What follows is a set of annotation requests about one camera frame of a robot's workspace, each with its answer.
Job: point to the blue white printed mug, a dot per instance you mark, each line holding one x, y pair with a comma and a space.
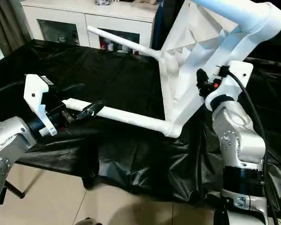
123, 48

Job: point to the white ceramic cup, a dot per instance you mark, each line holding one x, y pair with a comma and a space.
137, 52

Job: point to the white plastic table top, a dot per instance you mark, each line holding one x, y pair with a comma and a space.
201, 47

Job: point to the black table stand leg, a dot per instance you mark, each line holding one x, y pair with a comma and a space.
21, 187

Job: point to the white glass-door cabinet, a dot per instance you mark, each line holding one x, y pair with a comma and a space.
96, 14

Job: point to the black backdrop cloth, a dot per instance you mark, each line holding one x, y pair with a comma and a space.
271, 47

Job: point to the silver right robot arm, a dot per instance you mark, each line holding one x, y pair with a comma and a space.
241, 138

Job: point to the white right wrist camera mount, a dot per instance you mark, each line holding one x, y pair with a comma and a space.
236, 75

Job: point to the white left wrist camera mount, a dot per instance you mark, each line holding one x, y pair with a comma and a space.
34, 91

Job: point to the silver bowl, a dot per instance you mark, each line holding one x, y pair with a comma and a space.
105, 2

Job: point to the white can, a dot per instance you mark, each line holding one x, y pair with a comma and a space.
110, 46

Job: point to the dark blue vertical panel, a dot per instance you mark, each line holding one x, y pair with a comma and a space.
157, 25

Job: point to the grey curtain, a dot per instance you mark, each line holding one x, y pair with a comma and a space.
7, 28

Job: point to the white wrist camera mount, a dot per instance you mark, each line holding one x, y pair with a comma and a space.
236, 75
34, 91

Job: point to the black mat cloth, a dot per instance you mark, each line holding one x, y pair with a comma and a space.
107, 70

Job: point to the red bottle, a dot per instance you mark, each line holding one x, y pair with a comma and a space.
103, 44

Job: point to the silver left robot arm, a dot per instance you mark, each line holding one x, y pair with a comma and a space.
9, 136

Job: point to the white plastic table leg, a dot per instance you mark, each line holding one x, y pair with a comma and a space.
121, 116
121, 41
238, 16

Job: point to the grey low shelf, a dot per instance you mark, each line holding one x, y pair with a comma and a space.
271, 62

